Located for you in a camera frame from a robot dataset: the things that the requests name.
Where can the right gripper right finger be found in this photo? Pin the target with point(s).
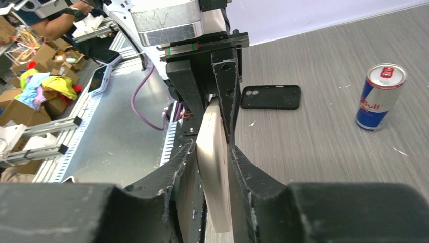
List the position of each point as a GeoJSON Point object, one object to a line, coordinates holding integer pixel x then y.
{"type": "Point", "coordinates": [265, 210]}

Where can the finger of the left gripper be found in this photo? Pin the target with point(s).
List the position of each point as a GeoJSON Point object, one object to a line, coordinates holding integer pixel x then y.
{"type": "Point", "coordinates": [225, 69]}
{"type": "Point", "coordinates": [181, 76]}

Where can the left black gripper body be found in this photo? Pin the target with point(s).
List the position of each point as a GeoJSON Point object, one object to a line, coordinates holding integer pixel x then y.
{"type": "Point", "coordinates": [198, 52]}

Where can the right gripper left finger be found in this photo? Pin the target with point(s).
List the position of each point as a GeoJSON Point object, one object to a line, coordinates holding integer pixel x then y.
{"type": "Point", "coordinates": [164, 206]}

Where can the black phone case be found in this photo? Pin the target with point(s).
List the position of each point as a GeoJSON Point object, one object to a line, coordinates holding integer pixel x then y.
{"type": "Point", "coordinates": [274, 97]}

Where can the phone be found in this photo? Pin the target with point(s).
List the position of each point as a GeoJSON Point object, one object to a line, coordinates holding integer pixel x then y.
{"type": "Point", "coordinates": [100, 79]}
{"type": "Point", "coordinates": [70, 179]}
{"type": "Point", "coordinates": [212, 159]}
{"type": "Point", "coordinates": [108, 57]}

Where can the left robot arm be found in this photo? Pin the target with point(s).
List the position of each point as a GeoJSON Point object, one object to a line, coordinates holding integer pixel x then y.
{"type": "Point", "coordinates": [119, 12]}

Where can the person forearm in background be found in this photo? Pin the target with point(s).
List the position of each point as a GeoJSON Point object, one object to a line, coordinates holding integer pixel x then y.
{"type": "Point", "coordinates": [53, 27]}

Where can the phone in lilac case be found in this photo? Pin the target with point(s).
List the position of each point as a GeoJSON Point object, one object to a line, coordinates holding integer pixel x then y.
{"type": "Point", "coordinates": [108, 57]}

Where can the phone in white case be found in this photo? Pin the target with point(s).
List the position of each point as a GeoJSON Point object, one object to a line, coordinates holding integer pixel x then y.
{"type": "Point", "coordinates": [100, 79]}

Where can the phone on metal sheet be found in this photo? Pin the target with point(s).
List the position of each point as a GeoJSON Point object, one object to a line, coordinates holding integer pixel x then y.
{"type": "Point", "coordinates": [70, 179]}

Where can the pile of clothes and boxes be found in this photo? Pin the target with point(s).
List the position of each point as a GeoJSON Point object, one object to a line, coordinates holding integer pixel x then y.
{"type": "Point", "coordinates": [45, 78]}

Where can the Red Bull can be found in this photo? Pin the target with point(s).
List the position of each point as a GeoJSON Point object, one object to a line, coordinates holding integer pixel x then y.
{"type": "Point", "coordinates": [383, 84]}

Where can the aluminium frame rail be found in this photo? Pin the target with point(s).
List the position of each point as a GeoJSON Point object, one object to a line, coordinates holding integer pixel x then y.
{"type": "Point", "coordinates": [117, 136]}

